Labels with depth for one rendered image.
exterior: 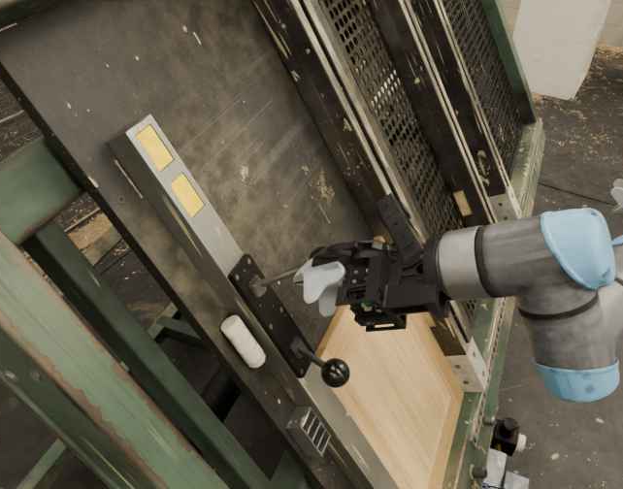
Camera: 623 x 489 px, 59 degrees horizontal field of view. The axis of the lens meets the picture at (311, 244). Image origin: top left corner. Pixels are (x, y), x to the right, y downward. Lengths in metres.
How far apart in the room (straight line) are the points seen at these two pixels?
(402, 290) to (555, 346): 0.16
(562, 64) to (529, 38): 0.33
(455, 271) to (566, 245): 0.10
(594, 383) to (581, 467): 1.91
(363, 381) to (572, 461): 1.59
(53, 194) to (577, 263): 0.56
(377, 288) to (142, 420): 0.28
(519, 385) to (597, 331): 2.06
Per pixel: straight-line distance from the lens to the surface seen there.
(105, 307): 0.73
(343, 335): 0.98
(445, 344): 1.32
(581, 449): 2.56
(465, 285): 0.57
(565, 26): 4.90
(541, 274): 0.55
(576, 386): 0.61
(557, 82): 5.04
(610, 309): 0.63
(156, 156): 0.70
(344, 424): 0.93
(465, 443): 1.35
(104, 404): 0.61
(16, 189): 0.68
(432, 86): 1.46
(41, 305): 0.58
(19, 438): 2.63
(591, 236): 0.54
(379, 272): 0.60
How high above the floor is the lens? 2.04
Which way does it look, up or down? 41 degrees down
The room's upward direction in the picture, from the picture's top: straight up
